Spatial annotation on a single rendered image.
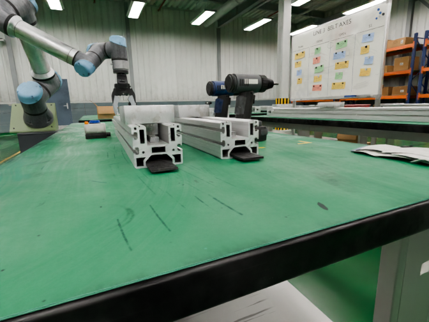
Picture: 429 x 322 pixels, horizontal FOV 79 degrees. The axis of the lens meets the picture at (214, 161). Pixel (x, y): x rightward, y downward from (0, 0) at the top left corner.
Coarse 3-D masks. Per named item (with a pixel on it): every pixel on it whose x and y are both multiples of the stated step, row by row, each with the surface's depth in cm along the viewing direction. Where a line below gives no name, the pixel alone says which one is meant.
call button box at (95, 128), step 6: (84, 126) 104; (90, 126) 105; (96, 126) 106; (102, 126) 107; (90, 132) 105; (96, 132) 106; (102, 132) 107; (108, 132) 111; (90, 138) 106; (96, 138) 107
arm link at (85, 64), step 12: (0, 0) 107; (0, 12) 106; (12, 12) 109; (0, 24) 106; (12, 24) 107; (24, 24) 109; (12, 36) 111; (24, 36) 109; (36, 36) 110; (48, 36) 111; (48, 48) 112; (60, 48) 112; (72, 48) 114; (72, 60) 114; (84, 60) 114; (96, 60) 119; (84, 72) 115
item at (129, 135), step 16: (128, 128) 56; (144, 128) 51; (160, 128) 60; (176, 128) 54; (128, 144) 64; (144, 144) 52; (160, 144) 53; (176, 144) 54; (144, 160) 52; (176, 160) 57
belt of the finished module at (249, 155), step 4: (236, 148) 68; (232, 152) 62; (236, 152) 62; (240, 152) 62; (244, 152) 62; (248, 152) 62; (232, 156) 59; (236, 156) 57; (240, 156) 57; (244, 156) 57; (248, 156) 57; (252, 156) 57; (256, 156) 57; (260, 156) 57; (244, 160) 55
